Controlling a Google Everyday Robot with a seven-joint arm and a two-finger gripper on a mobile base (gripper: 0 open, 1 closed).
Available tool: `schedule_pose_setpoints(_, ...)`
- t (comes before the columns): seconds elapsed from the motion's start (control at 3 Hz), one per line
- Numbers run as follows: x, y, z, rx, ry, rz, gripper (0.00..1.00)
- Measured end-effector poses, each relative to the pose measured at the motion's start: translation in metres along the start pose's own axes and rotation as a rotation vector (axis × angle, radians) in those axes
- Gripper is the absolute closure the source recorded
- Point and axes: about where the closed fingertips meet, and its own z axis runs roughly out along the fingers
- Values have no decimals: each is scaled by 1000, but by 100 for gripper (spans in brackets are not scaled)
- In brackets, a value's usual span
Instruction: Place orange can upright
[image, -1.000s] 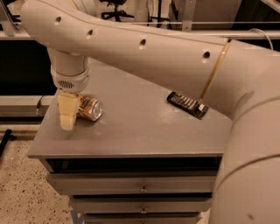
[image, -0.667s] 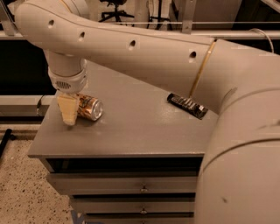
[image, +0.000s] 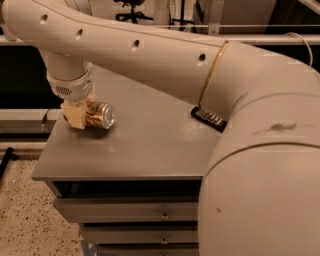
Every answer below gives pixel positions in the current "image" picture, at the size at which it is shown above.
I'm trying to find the black cable on rail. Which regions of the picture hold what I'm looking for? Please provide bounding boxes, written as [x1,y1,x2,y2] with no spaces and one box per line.
[41,108,54,134]

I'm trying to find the black office chair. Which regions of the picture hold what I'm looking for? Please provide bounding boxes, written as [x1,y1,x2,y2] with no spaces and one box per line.
[114,0,153,24]

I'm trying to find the middle grey drawer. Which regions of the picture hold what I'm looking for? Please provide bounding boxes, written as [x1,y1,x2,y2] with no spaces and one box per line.
[80,222,198,244]

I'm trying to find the grey drawer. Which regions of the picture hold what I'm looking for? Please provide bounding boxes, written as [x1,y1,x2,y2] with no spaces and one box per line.
[80,222,198,244]
[53,197,198,223]
[96,244,200,256]

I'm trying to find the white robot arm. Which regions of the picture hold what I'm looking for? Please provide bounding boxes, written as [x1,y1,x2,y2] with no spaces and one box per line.
[2,0,320,256]

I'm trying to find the bottom grey drawer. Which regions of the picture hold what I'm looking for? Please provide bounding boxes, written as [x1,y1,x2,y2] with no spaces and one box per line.
[96,244,200,256]

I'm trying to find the top grey drawer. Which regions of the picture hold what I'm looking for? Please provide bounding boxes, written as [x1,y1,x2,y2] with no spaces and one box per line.
[53,197,198,223]

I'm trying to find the grey drawer cabinet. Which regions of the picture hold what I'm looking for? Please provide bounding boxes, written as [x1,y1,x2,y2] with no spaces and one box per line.
[32,68,219,256]

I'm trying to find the black bar on floor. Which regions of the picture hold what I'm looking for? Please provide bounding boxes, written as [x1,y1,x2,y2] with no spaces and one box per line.
[0,147,15,180]

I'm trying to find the orange soda can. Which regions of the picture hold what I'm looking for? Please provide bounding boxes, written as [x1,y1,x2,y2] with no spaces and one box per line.
[85,101,115,129]

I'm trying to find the black candy bar wrapper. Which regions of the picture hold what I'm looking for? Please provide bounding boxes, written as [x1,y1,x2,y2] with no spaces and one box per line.
[191,106,227,132]

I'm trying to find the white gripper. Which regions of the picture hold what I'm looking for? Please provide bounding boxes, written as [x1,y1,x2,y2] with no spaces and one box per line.
[47,61,93,130]

